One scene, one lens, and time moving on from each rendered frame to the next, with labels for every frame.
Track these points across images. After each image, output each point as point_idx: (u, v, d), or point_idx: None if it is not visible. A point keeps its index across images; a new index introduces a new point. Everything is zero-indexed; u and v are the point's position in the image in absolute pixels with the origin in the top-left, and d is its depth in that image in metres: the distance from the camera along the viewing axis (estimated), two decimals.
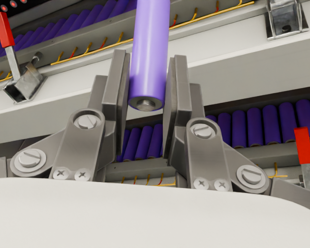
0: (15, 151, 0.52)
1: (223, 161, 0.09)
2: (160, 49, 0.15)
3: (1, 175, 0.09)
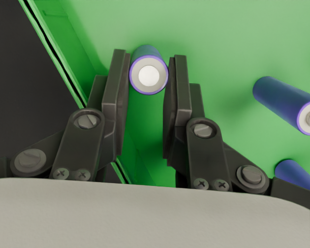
0: None
1: (223, 161, 0.09)
2: None
3: (1, 175, 0.09)
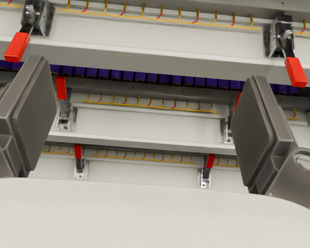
0: None
1: None
2: None
3: None
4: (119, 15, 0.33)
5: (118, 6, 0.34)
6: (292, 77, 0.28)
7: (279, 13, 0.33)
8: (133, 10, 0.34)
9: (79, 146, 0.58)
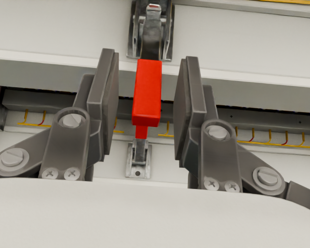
0: None
1: (236, 163, 0.09)
2: None
3: None
4: (291, 0, 0.19)
5: (285, 4, 0.19)
6: None
7: None
8: None
9: None
